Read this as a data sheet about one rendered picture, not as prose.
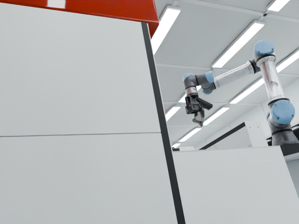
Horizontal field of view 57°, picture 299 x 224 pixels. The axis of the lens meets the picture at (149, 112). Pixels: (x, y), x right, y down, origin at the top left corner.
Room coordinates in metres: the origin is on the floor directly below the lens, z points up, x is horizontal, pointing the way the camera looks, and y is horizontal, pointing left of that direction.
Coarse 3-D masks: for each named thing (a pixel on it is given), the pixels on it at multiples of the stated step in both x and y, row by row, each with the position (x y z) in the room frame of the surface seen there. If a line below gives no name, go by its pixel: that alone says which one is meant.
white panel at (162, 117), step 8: (144, 24) 0.74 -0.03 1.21; (144, 32) 0.73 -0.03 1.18; (144, 40) 0.73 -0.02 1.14; (152, 48) 0.74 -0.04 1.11; (152, 56) 0.74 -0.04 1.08; (152, 64) 0.74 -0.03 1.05; (152, 72) 0.74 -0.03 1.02; (152, 80) 0.73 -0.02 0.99; (160, 88) 0.74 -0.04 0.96; (160, 96) 0.74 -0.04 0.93; (160, 104) 0.74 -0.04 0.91; (160, 112) 0.74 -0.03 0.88; (160, 120) 0.73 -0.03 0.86; (160, 128) 0.73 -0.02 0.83
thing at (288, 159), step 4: (284, 156) 1.47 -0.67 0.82; (288, 156) 1.46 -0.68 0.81; (292, 156) 1.45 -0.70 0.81; (296, 156) 1.44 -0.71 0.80; (288, 160) 1.52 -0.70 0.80; (292, 160) 1.52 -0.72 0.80; (296, 160) 1.51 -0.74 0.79; (288, 164) 1.53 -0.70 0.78; (292, 164) 1.52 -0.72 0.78; (296, 164) 1.51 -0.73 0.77; (288, 168) 1.53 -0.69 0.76; (292, 168) 1.52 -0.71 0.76; (296, 168) 1.52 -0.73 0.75; (292, 172) 1.53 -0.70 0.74; (296, 172) 1.52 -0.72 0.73; (292, 176) 1.53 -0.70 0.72; (296, 176) 1.52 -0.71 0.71; (292, 180) 1.54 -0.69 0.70; (296, 180) 1.52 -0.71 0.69; (296, 184) 1.53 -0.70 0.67; (296, 188) 1.53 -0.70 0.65; (296, 192) 1.54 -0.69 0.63
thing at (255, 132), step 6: (246, 126) 1.20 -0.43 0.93; (252, 126) 1.21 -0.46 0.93; (258, 126) 1.23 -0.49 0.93; (252, 132) 1.21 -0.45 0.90; (258, 132) 1.22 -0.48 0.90; (252, 138) 1.20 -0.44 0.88; (258, 138) 1.22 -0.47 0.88; (264, 138) 1.23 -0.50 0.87; (252, 144) 1.20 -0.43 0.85; (258, 144) 1.21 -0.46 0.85; (264, 144) 1.23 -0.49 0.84
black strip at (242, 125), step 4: (240, 124) 1.22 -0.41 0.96; (244, 124) 1.20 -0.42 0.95; (236, 128) 1.26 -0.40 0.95; (240, 128) 1.23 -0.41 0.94; (228, 132) 1.31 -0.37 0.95; (232, 132) 1.29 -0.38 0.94; (220, 136) 1.38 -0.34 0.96; (224, 136) 1.35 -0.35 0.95; (216, 140) 1.41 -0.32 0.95; (208, 144) 1.48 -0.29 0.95; (212, 144) 1.45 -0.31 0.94; (200, 148) 1.56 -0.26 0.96; (204, 148) 1.53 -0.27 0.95
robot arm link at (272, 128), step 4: (268, 112) 1.57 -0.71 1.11; (268, 116) 1.58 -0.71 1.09; (268, 120) 1.59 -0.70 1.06; (272, 124) 1.54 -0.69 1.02; (272, 128) 1.58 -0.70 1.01; (276, 128) 1.55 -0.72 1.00; (280, 128) 1.54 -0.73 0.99; (284, 128) 1.54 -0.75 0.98; (288, 128) 1.54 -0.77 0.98; (272, 132) 1.58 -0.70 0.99
